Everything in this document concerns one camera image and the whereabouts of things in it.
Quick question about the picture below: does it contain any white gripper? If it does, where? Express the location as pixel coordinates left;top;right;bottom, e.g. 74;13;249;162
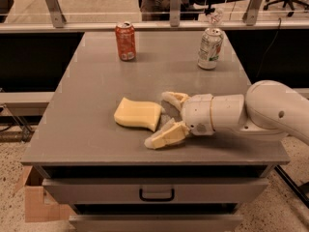
144;92;214;149

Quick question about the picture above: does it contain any yellow sponge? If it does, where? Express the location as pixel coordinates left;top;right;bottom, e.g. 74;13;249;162
114;98;162;131

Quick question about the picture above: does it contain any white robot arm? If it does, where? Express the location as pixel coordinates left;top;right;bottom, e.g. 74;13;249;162
145;80;309;149

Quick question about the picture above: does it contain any white 7up can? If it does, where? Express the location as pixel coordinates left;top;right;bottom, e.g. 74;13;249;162
197;28;224;70

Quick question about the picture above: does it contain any orange soda can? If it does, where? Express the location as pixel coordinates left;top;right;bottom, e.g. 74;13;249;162
115;21;136;61

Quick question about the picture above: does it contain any grey drawer cabinet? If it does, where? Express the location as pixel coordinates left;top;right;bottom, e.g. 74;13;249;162
20;30;292;232

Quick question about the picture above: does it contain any seated person behind glass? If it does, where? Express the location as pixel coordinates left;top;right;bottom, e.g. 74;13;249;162
140;0;198;21

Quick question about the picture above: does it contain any top grey drawer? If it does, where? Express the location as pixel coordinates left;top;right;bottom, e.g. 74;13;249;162
42;178;268;205

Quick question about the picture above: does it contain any grey drawer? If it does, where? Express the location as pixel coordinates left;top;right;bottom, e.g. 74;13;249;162
70;215;242;232
42;178;268;205

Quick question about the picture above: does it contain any lower grey drawer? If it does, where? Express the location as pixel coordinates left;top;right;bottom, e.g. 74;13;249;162
70;215;242;232

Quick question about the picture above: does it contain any black office chair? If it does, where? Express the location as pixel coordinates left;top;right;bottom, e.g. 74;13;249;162
263;0;309;17

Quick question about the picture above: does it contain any cardboard box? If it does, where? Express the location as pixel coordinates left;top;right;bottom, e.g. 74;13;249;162
14;166;74;222

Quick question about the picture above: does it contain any metal railing with glass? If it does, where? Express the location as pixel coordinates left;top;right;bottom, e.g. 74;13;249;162
1;0;309;32

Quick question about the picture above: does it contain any black drawer handle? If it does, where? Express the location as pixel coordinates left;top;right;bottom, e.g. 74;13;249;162
139;188;175;202

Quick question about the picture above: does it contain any black cable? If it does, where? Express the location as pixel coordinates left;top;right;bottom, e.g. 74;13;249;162
255;16;283;79

